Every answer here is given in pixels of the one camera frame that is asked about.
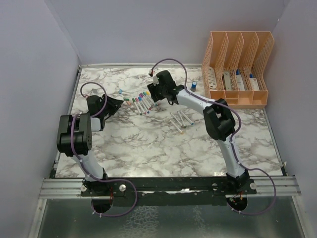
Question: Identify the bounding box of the purple cable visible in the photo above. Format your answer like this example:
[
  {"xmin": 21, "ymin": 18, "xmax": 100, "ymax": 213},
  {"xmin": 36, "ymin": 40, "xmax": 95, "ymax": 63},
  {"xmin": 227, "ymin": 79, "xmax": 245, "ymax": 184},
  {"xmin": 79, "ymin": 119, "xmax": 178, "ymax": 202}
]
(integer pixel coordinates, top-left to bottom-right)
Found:
[
  {"xmin": 70, "ymin": 82, "xmax": 138, "ymax": 219},
  {"xmin": 148, "ymin": 58, "xmax": 277, "ymax": 216}
]

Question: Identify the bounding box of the peach capped marker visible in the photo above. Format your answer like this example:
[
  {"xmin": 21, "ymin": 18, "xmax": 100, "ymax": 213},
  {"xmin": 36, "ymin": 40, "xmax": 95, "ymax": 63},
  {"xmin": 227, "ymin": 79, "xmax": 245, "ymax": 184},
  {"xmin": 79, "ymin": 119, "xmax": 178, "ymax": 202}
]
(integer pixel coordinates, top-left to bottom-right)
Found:
[{"xmin": 169, "ymin": 119, "xmax": 184, "ymax": 134}]

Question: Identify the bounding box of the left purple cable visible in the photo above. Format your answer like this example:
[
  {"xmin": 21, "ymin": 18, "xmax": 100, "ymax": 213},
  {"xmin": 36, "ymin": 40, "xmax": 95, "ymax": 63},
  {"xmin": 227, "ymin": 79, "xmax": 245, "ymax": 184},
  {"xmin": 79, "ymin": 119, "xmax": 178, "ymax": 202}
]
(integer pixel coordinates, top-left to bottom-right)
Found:
[{"xmin": 70, "ymin": 82, "xmax": 138, "ymax": 219}]

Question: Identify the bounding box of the peach plastic desk organizer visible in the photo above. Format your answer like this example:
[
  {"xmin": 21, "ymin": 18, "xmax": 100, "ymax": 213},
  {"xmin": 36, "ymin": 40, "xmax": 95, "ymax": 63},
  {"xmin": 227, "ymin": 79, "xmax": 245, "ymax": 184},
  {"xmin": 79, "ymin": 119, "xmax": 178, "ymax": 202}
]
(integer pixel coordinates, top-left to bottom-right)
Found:
[{"xmin": 202, "ymin": 31, "xmax": 274, "ymax": 109}]

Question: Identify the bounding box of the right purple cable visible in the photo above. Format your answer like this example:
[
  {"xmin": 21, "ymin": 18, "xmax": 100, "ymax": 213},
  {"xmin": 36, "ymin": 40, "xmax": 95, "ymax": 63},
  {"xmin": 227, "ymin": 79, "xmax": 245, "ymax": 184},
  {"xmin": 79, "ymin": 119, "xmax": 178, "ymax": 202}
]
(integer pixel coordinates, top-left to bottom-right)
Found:
[{"xmin": 148, "ymin": 58, "xmax": 277, "ymax": 216}]

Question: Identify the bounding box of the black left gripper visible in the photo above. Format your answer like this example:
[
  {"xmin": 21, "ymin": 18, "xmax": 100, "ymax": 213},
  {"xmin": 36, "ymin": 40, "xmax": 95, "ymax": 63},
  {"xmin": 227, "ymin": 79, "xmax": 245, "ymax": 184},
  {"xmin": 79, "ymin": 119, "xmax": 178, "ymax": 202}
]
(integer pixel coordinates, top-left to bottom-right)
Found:
[{"xmin": 100, "ymin": 94, "xmax": 123, "ymax": 117}]

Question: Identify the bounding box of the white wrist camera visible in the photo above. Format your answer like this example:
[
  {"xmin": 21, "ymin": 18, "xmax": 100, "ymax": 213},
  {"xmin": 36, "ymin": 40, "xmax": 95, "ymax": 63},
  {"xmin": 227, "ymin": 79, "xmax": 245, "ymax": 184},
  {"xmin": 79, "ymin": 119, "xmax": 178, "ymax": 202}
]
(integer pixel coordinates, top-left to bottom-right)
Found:
[
  {"xmin": 149, "ymin": 70, "xmax": 159, "ymax": 85},
  {"xmin": 90, "ymin": 89, "xmax": 98, "ymax": 96}
]

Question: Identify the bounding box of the white blue box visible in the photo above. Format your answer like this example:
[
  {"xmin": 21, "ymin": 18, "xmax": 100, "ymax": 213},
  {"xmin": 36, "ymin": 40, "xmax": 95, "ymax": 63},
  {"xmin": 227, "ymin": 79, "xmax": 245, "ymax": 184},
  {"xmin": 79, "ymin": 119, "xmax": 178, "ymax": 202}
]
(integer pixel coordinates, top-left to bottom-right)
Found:
[{"xmin": 235, "ymin": 69, "xmax": 245, "ymax": 91}]

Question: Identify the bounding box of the purple capped marker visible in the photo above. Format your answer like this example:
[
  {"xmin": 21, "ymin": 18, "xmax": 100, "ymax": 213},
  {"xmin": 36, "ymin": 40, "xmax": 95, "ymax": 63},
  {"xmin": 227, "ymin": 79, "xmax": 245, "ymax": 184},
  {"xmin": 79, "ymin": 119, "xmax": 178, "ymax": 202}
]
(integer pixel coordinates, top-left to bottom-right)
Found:
[{"xmin": 139, "ymin": 93, "xmax": 152, "ymax": 111}]

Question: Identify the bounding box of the white printed card package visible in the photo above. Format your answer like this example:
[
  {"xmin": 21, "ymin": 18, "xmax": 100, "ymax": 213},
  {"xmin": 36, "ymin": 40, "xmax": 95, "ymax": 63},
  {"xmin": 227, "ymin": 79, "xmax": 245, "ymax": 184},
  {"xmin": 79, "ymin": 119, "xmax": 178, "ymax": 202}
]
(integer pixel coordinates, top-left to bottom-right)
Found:
[{"xmin": 207, "ymin": 67, "xmax": 217, "ymax": 90}]

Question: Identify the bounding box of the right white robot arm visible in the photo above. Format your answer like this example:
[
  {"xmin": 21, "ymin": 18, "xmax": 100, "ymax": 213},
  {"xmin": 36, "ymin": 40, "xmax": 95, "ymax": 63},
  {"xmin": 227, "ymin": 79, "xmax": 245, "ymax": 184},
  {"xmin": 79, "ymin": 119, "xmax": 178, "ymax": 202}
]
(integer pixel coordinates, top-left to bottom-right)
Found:
[{"xmin": 147, "ymin": 70, "xmax": 250, "ymax": 194}]

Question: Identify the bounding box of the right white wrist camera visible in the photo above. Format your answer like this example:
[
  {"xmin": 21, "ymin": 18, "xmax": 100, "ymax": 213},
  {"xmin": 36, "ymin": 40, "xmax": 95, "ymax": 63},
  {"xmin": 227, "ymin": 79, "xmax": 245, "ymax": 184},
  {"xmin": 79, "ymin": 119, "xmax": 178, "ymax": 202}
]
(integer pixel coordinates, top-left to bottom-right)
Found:
[{"xmin": 149, "ymin": 70, "xmax": 159, "ymax": 85}]

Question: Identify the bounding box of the teal capped marker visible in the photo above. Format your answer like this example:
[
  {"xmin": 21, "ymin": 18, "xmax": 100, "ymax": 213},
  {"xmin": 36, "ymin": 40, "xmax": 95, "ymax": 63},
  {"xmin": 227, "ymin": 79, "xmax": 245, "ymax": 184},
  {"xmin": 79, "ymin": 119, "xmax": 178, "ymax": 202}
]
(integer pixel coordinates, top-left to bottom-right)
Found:
[{"xmin": 143, "ymin": 92, "xmax": 158, "ymax": 107}]

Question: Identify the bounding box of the aluminium frame rail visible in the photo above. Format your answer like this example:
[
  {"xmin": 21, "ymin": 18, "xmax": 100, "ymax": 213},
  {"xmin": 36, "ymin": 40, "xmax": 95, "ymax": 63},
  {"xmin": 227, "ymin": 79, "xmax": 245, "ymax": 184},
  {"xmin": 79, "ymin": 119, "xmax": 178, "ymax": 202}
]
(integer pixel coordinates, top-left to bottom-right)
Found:
[{"xmin": 40, "ymin": 176, "xmax": 301, "ymax": 199}]

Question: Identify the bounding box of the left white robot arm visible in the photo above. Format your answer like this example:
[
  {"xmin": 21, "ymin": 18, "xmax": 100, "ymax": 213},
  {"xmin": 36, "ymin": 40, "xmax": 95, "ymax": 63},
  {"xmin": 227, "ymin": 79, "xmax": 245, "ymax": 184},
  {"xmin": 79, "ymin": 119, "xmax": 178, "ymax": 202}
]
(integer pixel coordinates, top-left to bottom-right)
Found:
[{"xmin": 56, "ymin": 94, "xmax": 124, "ymax": 196}]

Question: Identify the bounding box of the white red box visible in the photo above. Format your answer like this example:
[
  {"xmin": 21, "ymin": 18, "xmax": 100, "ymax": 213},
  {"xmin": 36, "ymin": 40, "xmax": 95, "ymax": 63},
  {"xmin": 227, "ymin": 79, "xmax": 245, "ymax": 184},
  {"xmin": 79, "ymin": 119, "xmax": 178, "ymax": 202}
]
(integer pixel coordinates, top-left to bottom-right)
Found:
[{"xmin": 249, "ymin": 74, "xmax": 260, "ymax": 91}]

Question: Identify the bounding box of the light blue capped marker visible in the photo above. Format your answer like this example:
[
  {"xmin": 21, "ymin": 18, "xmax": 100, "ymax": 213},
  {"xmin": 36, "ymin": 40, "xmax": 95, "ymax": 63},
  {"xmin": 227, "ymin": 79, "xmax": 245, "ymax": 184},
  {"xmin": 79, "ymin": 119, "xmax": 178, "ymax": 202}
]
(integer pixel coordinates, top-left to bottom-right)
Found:
[{"xmin": 180, "ymin": 111, "xmax": 194, "ymax": 125}]

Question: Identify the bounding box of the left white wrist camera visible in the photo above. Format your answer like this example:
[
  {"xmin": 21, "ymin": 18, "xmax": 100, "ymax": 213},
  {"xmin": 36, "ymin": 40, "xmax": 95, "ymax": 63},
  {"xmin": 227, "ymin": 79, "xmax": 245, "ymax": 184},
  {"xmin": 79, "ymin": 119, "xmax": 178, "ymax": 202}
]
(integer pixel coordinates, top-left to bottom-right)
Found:
[{"xmin": 90, "ymin": 89, "xmax": 98, "ymax": 96}]

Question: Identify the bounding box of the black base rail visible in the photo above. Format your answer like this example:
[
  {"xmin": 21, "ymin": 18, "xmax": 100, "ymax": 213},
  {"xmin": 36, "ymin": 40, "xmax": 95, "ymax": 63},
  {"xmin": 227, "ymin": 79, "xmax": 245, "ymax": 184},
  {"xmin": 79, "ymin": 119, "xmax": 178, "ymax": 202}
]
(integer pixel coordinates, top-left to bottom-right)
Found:
[{"xmin": 81, "ymin": 177, "xmax": 257, "ymax": 207}]

